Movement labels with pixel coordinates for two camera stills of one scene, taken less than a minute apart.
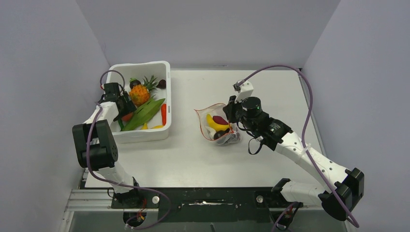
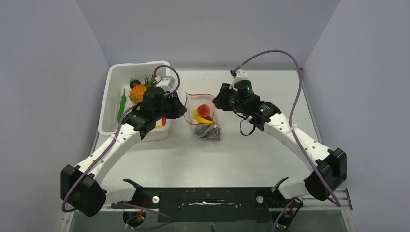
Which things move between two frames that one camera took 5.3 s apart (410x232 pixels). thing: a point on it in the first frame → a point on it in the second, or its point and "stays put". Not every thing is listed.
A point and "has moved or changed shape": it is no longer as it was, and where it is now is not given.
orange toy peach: x=128 y=117 has moved or changed shape
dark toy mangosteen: x=134 y=82 stays put
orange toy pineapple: x=139 y=94 stays put
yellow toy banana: x=215 y=126 → x=201 y=120
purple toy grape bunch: x=232 y=138 → x=208 y=132
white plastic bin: x=159 y=70 stays put
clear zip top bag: x=215 y=125 → x=201 y=116
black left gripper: x=129 y=107 → x=178 y=108
